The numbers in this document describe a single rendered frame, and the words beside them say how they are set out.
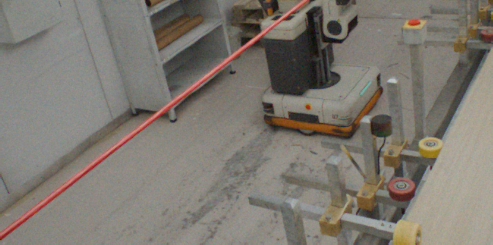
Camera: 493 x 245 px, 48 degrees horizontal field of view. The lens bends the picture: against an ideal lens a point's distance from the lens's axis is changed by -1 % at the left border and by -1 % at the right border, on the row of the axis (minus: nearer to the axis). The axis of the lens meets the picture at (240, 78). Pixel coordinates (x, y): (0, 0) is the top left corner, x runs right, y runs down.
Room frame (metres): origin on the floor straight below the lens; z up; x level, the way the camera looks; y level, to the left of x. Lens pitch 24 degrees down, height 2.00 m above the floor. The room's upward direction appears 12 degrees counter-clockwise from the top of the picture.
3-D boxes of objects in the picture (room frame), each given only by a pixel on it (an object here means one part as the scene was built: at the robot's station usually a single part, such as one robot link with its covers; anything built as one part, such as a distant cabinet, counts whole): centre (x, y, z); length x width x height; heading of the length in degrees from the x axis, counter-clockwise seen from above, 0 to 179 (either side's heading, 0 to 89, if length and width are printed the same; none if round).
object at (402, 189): (1.39, -0.42, 0.85); 0.08 x 0.08 x 0.11
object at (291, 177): (1.51, -0.26, 0.84); 0.43 x 0.03 x 0.04; 53
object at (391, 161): (1.67, -0.50, 0.84); 0.14 x 0.06 x 0.05; 143
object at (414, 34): (1.90, -0.67, 1.18); 0.07 x 0.07 x 0.08; 53
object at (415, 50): (1.90, -0.67, 0.93); 0.05 x 0.05 x 0.45; 53
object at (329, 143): (1.70, -0.43, 0.84); 0.43 x 0.03 x 0.04; 53
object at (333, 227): (1.27, -0.19, 0.95); 0.14 x 0.06 x 0.05; 143
